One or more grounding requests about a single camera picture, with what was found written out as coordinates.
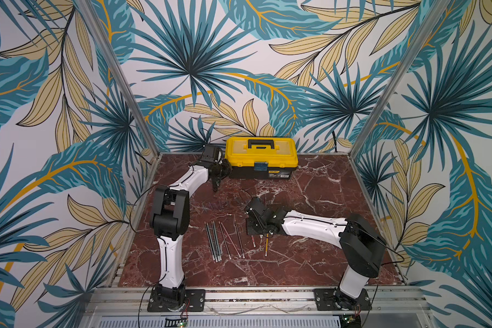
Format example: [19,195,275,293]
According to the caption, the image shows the yellow pencil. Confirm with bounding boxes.
[264,237,269,257]

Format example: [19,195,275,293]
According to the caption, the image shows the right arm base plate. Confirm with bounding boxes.
[313,288,372,312]

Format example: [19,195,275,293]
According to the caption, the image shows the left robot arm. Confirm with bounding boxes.
[150,159,232,303]

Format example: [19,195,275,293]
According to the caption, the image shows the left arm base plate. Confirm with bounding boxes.
[147,286,206,313]

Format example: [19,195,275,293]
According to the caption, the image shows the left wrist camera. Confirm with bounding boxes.
[199,143,222,163]

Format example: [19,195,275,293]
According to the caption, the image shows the red capped pencil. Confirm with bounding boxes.
[221,224,241,258]

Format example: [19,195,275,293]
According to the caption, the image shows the yellow black toolbox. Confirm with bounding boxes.
[225,137,299,180]

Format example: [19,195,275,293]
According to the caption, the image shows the dark blue printed pencil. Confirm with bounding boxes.
[212,221,222,262]

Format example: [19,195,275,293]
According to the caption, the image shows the green pencil with eraser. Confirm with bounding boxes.
[215,228,223,262]

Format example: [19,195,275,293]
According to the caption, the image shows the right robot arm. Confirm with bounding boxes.
[244,198,387,301]

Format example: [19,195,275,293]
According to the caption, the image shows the aluminium front rail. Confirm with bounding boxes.
[85,285,431,317]

